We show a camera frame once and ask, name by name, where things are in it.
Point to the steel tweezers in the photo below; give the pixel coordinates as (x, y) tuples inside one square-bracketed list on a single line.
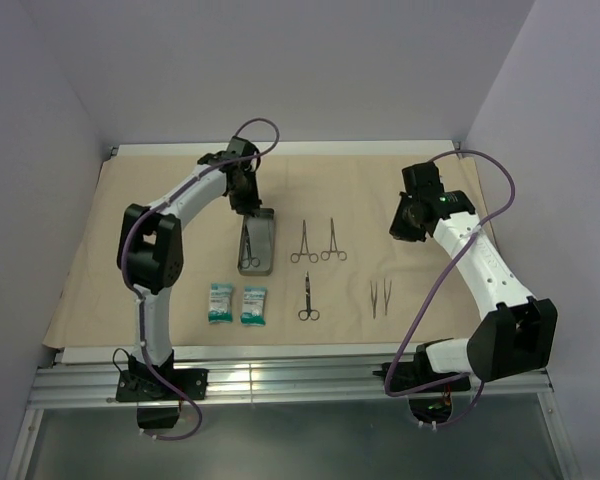
[(387, 291), (373, 298)]

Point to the metal instrument tray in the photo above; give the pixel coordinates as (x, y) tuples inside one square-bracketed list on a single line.
[(262, 233)]

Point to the steel hemostat forceps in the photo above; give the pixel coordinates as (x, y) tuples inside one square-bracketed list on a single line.
[(304, 250), (333, 251)]

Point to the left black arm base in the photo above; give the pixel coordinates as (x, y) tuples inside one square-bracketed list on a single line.
[(159, 406)]

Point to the beige cloth wrap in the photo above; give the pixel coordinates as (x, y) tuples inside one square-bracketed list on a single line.
[(361, 194)]

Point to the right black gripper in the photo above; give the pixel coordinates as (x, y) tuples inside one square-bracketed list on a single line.
[(398, 230)]

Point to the teal sterile packet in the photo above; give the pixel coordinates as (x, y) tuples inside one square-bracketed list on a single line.
[(220, 303), (253, 306)]

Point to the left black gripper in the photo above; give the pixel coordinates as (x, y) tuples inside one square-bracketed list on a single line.
[(251, 205)]

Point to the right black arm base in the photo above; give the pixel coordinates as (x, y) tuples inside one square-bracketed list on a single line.
[(421, 378)]

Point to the aluminium mounting rail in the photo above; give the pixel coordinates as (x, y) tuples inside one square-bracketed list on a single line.
[(309, 379)]

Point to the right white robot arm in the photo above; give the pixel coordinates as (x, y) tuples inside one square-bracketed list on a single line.
[(516, 330)]

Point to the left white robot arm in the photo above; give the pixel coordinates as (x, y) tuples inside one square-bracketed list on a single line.
[(151, 256)]

